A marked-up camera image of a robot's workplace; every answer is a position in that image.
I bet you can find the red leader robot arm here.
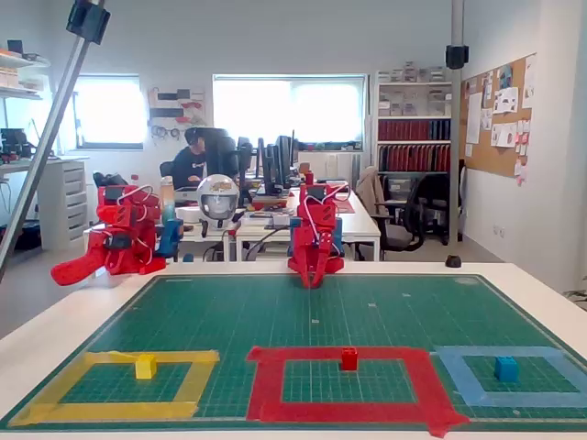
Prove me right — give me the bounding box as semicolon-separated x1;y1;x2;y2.
50;184;167;288

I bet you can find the red tape square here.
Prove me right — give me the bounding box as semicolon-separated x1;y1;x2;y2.
245;346;471;439

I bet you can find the yellow tape square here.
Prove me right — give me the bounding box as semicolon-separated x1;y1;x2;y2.
7;349;220;427

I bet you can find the blue tape square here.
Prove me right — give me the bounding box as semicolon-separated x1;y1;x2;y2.
430;345;587;409

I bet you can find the yellow lego brick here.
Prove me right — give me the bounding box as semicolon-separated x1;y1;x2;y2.
135;353;159;380

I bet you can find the blue lego brick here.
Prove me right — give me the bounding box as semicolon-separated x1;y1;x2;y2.
493;356;520;383

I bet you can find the white office desk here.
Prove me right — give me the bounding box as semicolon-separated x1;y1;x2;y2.
82;187;382;263

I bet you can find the black office chair with jacket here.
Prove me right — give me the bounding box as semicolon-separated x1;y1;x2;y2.
356;166;426;254

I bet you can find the black computer monitor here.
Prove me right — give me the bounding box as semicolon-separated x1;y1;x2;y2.
256;137;279;194
274;130;298;188
237;136;255;205

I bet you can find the green cutting mat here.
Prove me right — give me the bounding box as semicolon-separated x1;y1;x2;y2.
0;273;587;433

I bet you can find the white motorcycle helmet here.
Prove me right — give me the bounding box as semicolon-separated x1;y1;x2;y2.
196;174;240;229

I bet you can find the wide bright window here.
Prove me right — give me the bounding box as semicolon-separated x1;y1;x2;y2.
212;72;369;151

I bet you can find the seated person in dark shirt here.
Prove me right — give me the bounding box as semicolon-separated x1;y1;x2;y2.
170;126;222;192

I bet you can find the orange and blue bottle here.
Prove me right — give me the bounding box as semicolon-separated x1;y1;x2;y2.
160;176;178;226

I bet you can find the white shelf with red binders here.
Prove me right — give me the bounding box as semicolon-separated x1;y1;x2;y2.
373;61;455;178

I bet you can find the grey round pillar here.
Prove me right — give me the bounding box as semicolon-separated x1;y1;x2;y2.
449;0;467;247

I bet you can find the white tool pegboard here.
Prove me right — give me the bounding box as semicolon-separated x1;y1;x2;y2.
147;86;207;141

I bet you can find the cork pin board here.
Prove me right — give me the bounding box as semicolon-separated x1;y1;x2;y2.
460;52;538;181

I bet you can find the small bright window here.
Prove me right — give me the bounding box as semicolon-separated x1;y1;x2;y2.
72;74;144;150

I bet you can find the black pole clamp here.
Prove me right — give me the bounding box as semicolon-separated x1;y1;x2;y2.
445;44;471;71
65;0;112;46

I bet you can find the white drawer cabinet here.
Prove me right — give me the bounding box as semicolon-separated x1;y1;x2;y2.
38;158;89;252

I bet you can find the green potted plant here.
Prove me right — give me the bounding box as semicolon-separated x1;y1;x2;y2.
562;287;587;314

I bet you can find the silver aluminium pole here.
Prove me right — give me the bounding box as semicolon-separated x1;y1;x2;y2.
0;36;91;281

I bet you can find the white follower arm cable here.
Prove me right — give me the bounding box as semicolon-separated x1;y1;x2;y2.
305;182;349;259

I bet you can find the white leader arm cable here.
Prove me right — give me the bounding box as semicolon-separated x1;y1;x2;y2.
116;184;156;267

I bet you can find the white wall shelf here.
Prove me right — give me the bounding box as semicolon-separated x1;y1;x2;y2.
0;39;51;101

